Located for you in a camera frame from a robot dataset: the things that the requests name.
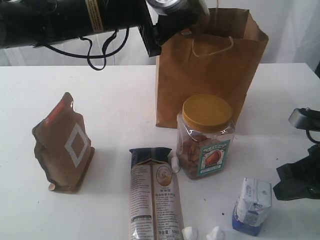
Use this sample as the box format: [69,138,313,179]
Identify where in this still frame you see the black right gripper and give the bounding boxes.
[273,144,320,200]

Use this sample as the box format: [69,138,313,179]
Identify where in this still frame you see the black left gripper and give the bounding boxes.
[138,0,200,57]

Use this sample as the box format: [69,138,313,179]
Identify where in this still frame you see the dark can silver lid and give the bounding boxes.
[146,0,210,18]

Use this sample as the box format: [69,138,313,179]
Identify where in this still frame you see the clear jar yellow lid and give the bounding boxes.
[176,94,235,179]

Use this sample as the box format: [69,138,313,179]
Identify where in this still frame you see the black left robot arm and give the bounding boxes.
[0,0,200,57]

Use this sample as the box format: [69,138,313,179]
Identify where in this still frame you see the brown paper bag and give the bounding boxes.
[155,8,269,128]

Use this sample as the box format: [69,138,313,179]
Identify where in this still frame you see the white blue salt packet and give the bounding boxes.
[232,177,272,237]

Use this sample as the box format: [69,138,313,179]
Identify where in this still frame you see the white lump bottom right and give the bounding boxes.
[206,226,226,240]

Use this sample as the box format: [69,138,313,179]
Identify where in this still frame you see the white lump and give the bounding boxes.
[181,226,198,240]
[206,226,226,240]

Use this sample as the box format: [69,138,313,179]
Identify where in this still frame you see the white lump bottom left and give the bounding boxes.
[181,226,198,240]

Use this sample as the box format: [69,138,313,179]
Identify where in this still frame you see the white cube by pasta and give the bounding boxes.
[170,156,181,174]

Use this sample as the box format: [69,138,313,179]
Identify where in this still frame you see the long pasta packet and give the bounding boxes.
[129,147,183,240]

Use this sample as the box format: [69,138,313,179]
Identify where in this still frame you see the brown standing pouch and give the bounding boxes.
[32,92,95,194]

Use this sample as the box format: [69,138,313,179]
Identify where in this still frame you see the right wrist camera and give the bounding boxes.
[288,108,320,132]

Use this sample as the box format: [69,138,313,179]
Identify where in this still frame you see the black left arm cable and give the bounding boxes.
[44,26,131,71]

